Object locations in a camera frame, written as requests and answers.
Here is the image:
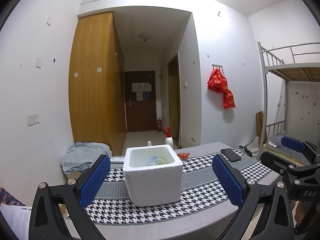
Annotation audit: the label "grey cloth pile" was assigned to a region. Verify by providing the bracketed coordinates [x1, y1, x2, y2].
[60, 141, 112, 174]

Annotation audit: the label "dark brown door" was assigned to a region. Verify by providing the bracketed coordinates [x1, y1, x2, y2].
[124, 70, 157, 132]

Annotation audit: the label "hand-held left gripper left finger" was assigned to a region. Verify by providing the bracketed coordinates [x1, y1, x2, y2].
[28, 154, 111, 240]

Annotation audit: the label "grey metal bunk bed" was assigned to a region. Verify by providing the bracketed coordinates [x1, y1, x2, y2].
[257, 42, 320, 155]

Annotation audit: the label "grey houndstooth tablecloth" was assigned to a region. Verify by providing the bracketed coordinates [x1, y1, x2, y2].
[67, 142, 282, 240]

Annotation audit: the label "white hanging cloth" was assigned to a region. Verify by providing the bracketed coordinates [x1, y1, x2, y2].
[276, 80, 288, 130]

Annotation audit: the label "wooden boards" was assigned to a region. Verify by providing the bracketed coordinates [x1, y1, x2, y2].
[255, 112, 264, 140]

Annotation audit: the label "black smartphone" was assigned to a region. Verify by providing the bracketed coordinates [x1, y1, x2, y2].
[220, 148, 242, 162]

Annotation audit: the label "white pump bottle red cap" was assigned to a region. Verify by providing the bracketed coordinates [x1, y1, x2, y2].
[164, 127, 173, 145]

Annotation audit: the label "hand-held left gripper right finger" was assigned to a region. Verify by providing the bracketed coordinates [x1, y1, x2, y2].
[212, 154, 295, 240]

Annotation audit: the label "wooden wardrobe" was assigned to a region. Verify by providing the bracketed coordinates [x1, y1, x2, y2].
[69, 11, 128, 157]

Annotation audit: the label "white foam box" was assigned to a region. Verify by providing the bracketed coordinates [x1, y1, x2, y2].
[123, 144, 183, 207]

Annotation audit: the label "grey cloth on bed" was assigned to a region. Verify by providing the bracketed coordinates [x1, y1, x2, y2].
[266, 133, 287, 150]

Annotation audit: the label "purple patterned cloth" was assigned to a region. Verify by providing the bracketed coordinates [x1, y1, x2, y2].
[0, 187, 25, 207]

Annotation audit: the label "white paper sheet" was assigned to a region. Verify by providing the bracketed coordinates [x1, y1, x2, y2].
[0, 203, 33, 240]

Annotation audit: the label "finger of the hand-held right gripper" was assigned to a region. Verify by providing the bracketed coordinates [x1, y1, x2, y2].
[280, 135, 320, 166]
[260, 151, 304, 174]

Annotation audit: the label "wooden side door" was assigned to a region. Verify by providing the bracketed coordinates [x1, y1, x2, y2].
[167, 53, 181, 148]

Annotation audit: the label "red plastic bag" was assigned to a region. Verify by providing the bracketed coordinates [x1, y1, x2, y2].
[222, 89, 236, 110]
[207, 69, 228, 93]

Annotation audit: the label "white plastic bag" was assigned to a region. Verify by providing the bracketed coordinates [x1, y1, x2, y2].
[246, 136, 260, 159]

